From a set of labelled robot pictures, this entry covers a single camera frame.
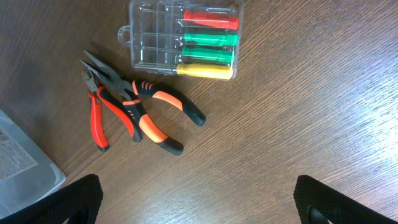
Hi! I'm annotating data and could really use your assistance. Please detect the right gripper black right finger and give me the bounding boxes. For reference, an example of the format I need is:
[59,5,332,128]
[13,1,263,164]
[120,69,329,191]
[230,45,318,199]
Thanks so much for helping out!
[294,175,397,224]

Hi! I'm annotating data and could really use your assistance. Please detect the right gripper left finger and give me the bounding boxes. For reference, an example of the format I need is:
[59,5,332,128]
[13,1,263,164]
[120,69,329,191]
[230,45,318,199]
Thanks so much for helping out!
[1,174,103,224]

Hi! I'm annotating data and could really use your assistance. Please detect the small red handled cutters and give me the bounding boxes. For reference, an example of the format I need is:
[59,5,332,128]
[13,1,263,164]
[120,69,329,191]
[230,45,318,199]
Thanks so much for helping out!
[81,71,143,153]

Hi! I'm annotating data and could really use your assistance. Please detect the orange black needle-nose pliers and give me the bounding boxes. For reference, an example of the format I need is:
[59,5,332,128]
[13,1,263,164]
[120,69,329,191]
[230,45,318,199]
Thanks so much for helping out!
[80,50,207,156]

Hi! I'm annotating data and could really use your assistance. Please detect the clear screwdriver set case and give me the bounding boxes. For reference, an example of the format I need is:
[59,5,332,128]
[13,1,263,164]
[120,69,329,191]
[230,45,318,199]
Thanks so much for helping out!
[118,0,246,80]

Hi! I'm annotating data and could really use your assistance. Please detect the clear plastic container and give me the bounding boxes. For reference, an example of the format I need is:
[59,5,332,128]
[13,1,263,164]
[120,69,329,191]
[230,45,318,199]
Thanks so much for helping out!
[1,111,66,218]

